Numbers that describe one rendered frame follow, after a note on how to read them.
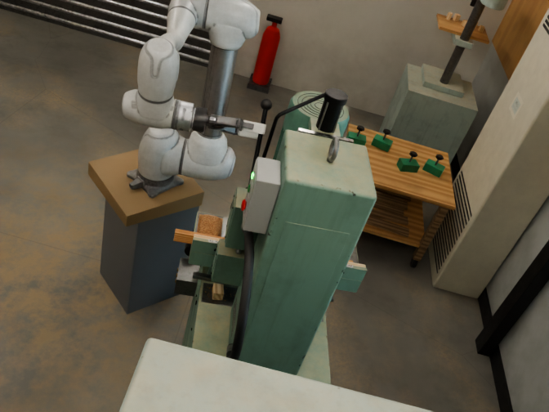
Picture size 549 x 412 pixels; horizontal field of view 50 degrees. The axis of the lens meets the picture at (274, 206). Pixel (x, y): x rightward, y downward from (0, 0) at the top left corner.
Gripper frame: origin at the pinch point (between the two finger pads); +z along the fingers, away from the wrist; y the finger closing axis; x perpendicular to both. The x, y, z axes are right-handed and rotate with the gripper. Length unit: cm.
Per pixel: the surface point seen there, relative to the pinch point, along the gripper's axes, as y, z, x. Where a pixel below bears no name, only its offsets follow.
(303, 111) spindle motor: 21.7, 9.1, 4.8
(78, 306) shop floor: -107, -60, -83
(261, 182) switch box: 44.4, -1.1, -17.9
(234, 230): 19.3, -3.3, -30.7
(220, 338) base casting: -4, 1, -65
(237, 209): 24.2, -3.9, -24.9
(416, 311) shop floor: -135, 117, -62
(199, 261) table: -19.7, -9.9, -44.1
